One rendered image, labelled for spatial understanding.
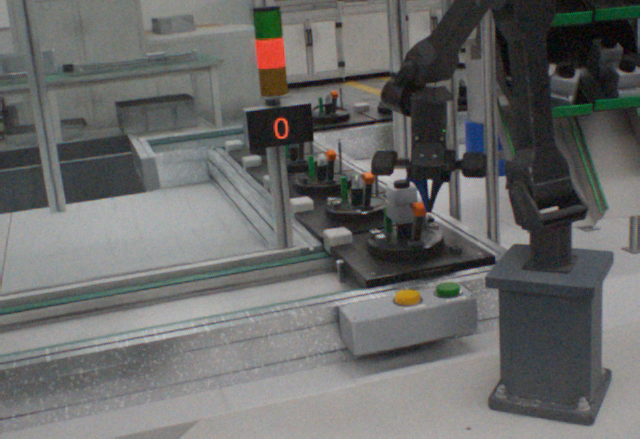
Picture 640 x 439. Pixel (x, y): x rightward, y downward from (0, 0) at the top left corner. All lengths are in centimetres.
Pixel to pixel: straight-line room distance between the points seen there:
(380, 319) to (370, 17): 951
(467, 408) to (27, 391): 64
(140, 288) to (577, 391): 78
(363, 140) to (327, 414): 161
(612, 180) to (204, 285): 79
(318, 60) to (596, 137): 891
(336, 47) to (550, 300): 953
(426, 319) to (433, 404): 15
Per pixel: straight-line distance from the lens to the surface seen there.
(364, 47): 1076
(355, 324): 133
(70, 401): 137
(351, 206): 181
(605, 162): 175
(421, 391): 133
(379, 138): 281
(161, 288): 160
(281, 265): 163
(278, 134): 157
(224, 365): 138
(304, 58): 1053
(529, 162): 119
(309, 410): 130
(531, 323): 122
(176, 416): 133
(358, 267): 151
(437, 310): 137
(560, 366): 123
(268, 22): 155
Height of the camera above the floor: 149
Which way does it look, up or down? 16 degrees down
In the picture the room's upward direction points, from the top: 5 degrees counter-clockwise
